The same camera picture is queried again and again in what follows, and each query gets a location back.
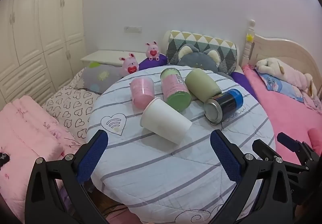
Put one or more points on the pink plush bunny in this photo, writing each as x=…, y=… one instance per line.
x=130, y=65
x=152, y=51

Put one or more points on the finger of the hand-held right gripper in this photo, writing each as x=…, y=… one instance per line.
x=286, y=138
x=263, y=149

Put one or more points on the yellow star ornament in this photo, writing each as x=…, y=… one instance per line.
x=249, y=37

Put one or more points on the pink and green canister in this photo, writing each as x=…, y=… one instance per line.
x=174, y=88

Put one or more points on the pink folded blanket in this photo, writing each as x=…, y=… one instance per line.
x=25, y=133

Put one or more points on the white wall outlet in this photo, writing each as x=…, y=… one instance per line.
x=132, y=29

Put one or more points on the purple pillow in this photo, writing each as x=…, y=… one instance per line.
x=153, y=63

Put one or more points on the blue and black can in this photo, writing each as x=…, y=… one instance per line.
x=226, y=103

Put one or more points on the grey printed pillow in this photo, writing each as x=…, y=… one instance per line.
x=103, y=80

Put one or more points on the grey cat plush pillow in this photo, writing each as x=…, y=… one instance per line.
x=196, y=59

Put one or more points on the pink bed sheet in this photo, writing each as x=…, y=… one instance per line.
x=279, y=111

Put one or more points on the olive green cup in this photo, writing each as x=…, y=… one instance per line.
x=201, y=84

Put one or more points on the small black object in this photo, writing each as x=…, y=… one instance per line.
x=3, y=160

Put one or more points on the cream plush dog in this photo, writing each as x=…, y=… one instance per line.
x=284, y=70

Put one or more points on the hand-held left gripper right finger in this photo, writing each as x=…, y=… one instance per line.
x=227, y=160

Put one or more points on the cream bed headboard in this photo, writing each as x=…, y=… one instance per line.
x=281, y=49

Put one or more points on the white cup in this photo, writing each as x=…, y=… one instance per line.
x=166, y=121

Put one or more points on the heart print blanket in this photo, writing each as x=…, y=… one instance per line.
x=73, y=103

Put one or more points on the blue cartoon pillow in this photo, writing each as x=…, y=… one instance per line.
x=284, y=87

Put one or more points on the purple bed sheet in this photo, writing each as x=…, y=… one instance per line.
x=242, y=83

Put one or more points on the triangle patterned cushion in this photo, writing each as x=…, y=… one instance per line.
x=201, y=40

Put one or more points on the cream wardrobe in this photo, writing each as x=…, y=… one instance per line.
x=37, y=25

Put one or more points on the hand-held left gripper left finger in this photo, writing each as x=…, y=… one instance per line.
x=92, y=157

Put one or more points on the pink cup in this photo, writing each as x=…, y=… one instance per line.
x=142, y=93

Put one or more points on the white nightstand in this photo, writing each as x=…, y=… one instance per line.
x=108, y=55

